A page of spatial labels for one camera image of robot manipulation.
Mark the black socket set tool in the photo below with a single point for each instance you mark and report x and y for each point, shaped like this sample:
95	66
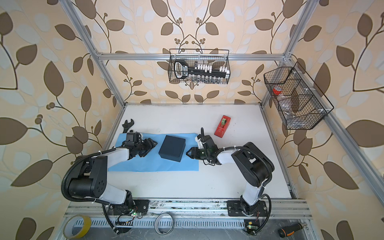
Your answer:
182	70

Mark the yellow tape roll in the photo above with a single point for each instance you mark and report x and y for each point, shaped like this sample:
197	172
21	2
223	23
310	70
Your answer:
77	227

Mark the right wire basket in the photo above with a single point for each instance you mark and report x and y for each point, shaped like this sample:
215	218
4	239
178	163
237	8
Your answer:
302	103

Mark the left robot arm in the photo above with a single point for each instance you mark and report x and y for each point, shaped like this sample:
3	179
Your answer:
86	179

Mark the red tape dispenser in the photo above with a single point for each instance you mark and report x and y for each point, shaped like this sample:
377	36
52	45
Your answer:
222	126

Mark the orange black screwdriver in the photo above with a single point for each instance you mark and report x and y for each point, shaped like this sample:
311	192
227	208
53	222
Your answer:
290	230

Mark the black adjustable wrench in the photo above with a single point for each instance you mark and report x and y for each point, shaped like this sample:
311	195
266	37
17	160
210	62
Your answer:
127	125

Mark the light blue wrapping paper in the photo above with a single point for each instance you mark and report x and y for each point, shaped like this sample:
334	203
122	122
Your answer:
153	161

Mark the dark navy gift box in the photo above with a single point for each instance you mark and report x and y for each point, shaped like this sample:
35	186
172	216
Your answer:
172	148

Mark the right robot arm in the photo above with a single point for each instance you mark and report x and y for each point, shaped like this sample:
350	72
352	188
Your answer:
254	165

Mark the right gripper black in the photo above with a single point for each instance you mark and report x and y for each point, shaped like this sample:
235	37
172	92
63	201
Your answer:
195	152

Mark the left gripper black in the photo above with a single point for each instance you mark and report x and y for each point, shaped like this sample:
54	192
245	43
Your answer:
150	145

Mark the back wire basket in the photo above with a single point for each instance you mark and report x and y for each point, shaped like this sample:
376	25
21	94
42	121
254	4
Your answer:
215	57

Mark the red white object in basket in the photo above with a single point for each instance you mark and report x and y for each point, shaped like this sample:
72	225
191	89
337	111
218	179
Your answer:
277	90

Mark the wire basket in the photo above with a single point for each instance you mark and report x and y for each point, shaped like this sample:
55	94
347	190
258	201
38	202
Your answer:
215	57
302	103

